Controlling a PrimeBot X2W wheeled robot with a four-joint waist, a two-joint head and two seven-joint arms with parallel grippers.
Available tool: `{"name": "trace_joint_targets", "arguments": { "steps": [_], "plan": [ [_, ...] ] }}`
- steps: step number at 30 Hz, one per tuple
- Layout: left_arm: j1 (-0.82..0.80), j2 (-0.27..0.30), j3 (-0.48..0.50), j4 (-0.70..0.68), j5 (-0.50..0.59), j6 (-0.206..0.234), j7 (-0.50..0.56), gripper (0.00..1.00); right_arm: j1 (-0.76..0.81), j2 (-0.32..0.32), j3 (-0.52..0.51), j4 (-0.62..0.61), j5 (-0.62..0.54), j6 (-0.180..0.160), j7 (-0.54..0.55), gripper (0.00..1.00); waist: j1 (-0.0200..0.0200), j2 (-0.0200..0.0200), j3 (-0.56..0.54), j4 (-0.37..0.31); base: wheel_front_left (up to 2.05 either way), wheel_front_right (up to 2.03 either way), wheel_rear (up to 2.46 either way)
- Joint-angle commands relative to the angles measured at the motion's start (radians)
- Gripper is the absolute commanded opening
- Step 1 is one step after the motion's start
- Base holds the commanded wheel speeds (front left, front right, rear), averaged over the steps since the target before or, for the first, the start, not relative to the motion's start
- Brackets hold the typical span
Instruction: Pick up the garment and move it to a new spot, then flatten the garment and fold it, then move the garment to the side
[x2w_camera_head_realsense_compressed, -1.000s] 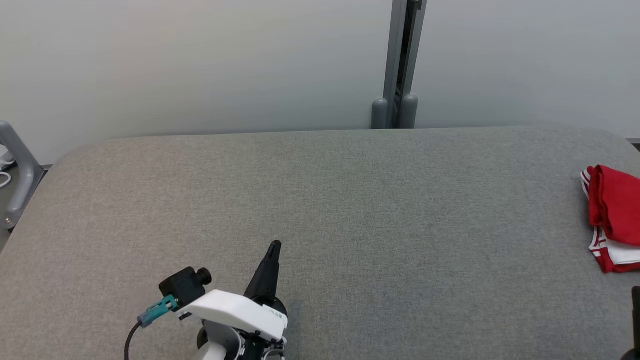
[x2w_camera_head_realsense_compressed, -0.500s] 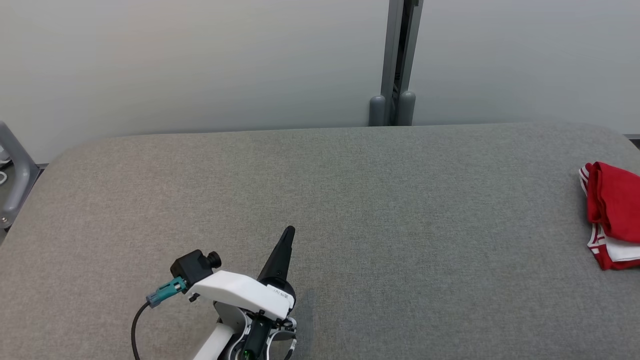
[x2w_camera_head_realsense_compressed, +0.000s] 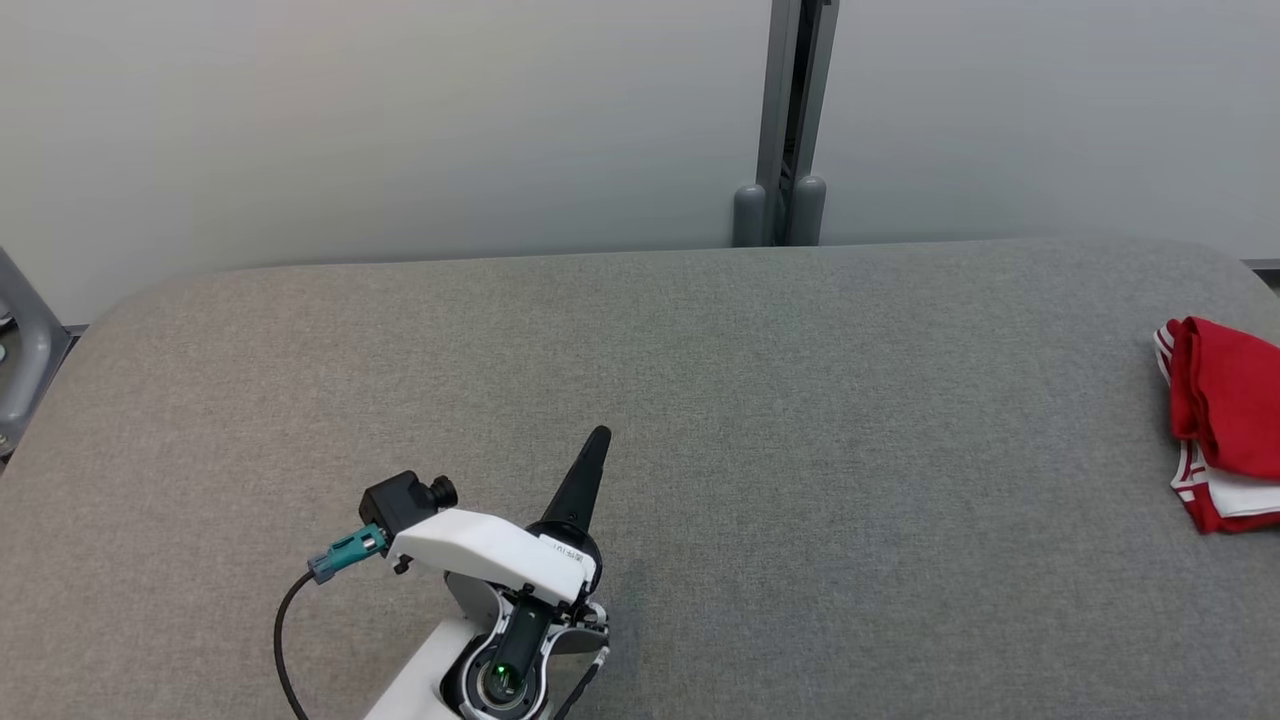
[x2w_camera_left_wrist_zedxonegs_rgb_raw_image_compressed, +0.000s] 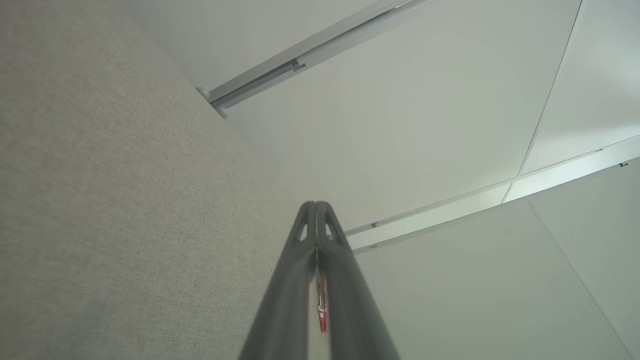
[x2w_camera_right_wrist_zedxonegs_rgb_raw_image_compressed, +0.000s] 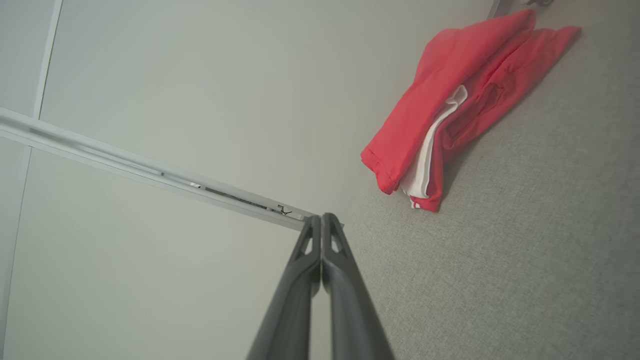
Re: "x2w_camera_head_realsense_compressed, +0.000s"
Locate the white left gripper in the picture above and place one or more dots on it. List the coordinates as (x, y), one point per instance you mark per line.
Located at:
(490, 550)

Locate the red white basketball jersey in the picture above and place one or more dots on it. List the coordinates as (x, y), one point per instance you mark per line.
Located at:
(1230, 400)

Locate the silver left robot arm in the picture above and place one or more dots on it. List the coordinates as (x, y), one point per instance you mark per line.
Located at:
(420, 680)

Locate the grey metal partition foot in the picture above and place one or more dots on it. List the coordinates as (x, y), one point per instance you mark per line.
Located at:
(35, 350)

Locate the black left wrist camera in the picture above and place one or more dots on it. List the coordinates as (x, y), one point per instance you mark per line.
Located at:
(400, 500)

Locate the grey metal partition post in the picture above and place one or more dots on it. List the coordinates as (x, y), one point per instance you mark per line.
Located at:
(790, 110)

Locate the dark grey base rail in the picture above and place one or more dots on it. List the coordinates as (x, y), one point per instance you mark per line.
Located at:
(1265, 265)

